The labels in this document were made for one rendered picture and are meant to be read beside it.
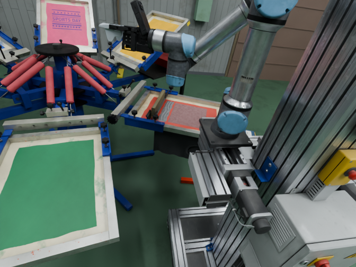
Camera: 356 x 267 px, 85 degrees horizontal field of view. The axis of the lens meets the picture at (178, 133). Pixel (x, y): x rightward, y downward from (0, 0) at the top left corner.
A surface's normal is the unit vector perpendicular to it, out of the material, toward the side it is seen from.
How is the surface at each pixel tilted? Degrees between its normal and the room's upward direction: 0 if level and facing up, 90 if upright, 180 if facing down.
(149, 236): 0
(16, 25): 90
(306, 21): 90
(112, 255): 0
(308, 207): 0
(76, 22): 32
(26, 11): 90
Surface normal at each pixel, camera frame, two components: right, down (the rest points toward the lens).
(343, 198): 0.12, -0.79
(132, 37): -0.25, 0.44
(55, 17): 0.29, -0.36
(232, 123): -0.28, 0.66
